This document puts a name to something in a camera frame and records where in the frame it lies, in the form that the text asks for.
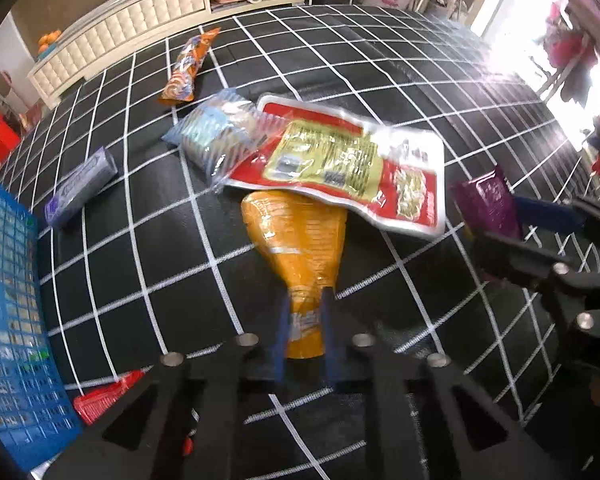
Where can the red yellow packet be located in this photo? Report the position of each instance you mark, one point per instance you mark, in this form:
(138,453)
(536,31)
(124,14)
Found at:
(340,170)

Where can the plate of oranges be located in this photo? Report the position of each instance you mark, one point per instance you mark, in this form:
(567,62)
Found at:
(50,42)

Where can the red candy packet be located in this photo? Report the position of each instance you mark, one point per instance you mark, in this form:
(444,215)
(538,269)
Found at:
(105,402)

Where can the purple snack packet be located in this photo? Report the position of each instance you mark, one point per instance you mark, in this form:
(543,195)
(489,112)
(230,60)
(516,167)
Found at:
(485,202)

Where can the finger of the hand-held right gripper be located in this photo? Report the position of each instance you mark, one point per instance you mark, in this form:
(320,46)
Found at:
(515,257)
(545,212)

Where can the orange snack packet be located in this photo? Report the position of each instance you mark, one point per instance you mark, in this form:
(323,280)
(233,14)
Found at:
(295,250)

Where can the blue plastic basket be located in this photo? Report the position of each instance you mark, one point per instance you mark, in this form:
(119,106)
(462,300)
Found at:
(10,310)

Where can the purple bar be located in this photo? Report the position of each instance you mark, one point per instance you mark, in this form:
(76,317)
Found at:
(80,187)

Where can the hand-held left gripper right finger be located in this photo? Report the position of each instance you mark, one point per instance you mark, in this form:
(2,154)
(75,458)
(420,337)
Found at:
(331,330)

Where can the white cabinet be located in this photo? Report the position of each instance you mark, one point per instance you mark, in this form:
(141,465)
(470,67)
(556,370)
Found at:
(130,25)

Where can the clear bread packet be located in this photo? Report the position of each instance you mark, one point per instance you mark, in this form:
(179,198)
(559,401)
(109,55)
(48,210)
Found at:
(210,130)

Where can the orange striped snack stick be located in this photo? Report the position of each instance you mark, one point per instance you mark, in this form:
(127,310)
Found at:
(185,67)

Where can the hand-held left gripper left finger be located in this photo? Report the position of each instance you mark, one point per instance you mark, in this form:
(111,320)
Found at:
(281,330)

